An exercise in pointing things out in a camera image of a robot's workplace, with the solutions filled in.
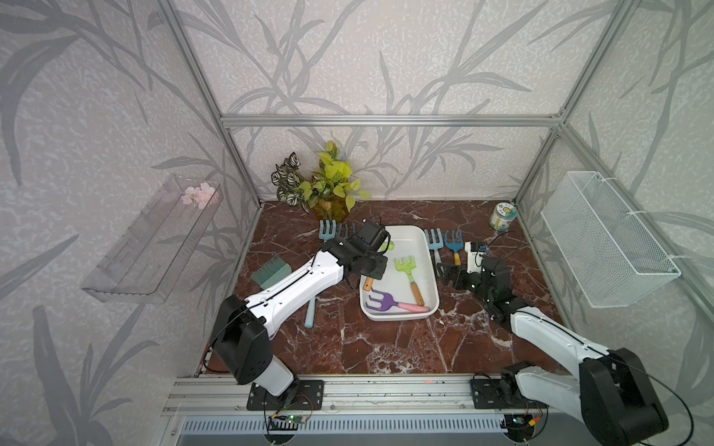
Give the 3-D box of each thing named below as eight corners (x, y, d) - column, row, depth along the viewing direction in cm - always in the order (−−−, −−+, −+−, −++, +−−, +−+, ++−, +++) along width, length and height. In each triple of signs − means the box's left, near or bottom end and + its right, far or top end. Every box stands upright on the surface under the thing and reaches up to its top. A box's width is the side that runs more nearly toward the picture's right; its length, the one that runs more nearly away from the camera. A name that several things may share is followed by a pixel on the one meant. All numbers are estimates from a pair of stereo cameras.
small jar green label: (492, 231, 113) (499, 217, 106) (486, 216, 118) (493, 202, 111) (511, 231, 113) (520, 217, 106) (505, 216, 118) (513, 202, 111)
